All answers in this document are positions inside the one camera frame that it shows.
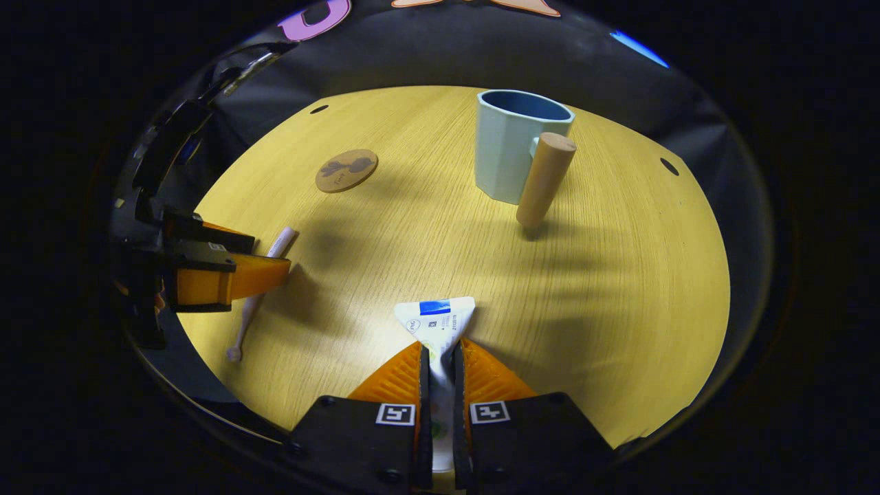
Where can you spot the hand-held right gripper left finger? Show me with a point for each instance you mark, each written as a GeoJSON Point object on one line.
{"type": "Point", "coordinates": [357, 440]}

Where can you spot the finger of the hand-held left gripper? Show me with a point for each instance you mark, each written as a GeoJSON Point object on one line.
{"type": "Point", "coordinates": [206, 234]}
{"type": "Point", "coordinates": [206, 275]}

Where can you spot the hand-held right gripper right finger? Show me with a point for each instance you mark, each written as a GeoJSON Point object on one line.
{"type": "Point", "coordinates": [529, 440]}

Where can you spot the white toothbrush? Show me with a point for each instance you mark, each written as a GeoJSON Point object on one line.
{"type": "Point", "coordinates": [282, 242]}

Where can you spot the white toothpaste tube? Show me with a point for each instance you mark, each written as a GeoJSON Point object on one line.
{"type": "Point", "coordinates": [440, 323]}

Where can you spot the round wooden coaster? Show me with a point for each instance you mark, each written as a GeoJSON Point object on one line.
{"type": "Point", "coordinates": [346, 172]}

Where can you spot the black backdrop cloth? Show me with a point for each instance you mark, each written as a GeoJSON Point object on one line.
{"type": "Point", "coordinates": [426, 55]}

